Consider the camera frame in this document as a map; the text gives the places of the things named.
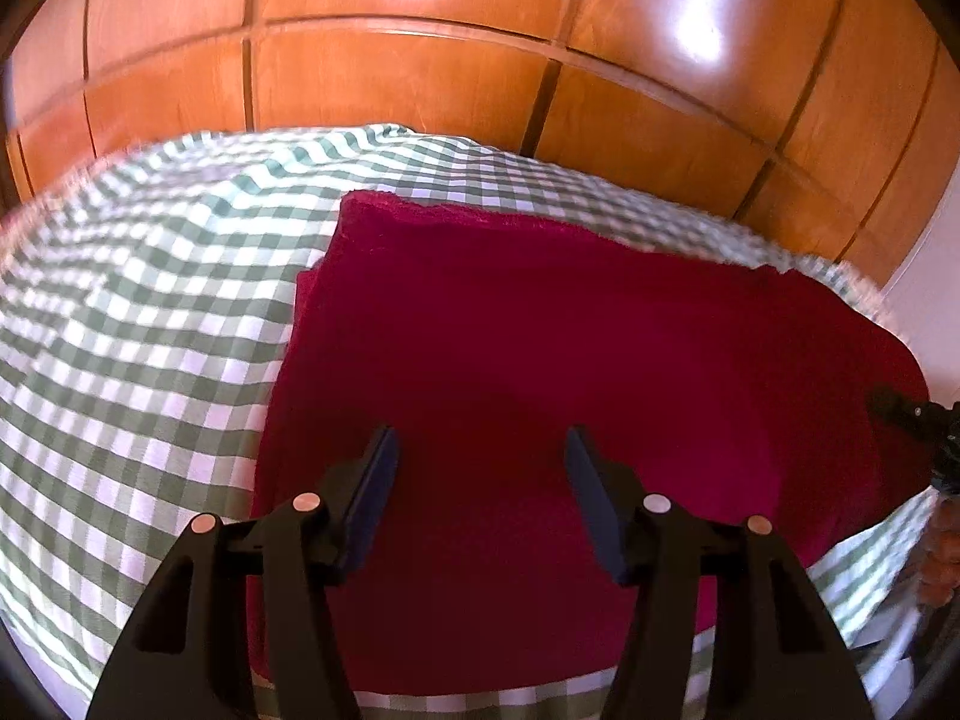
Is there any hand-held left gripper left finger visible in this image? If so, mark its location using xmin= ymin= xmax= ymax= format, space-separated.
xmin=86 ymin=424 xmax=400 ymax=720

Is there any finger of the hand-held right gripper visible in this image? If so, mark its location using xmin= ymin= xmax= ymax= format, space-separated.
xmin=868 ymin=386 xmax=938 ymax=432

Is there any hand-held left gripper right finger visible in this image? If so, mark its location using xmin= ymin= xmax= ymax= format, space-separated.
xmin=565 ymin=424 xmax=875 ymax=720

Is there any red cloth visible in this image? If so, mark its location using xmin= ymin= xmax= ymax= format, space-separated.
xmin=247 ymin=191 xmax=935 ymax=697

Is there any person's right hand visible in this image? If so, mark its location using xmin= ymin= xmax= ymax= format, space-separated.
xmin=919 ymin=496 xmax=960 ymax=608

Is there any green white checkered bed sheet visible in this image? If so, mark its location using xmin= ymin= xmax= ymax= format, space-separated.
xmin=0 ymin=124 xmax=942 ymax=720

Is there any wooden panelled wardrobe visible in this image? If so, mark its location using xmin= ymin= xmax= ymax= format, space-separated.
xmin=0 ymin=0 xmax=960 ymax=290

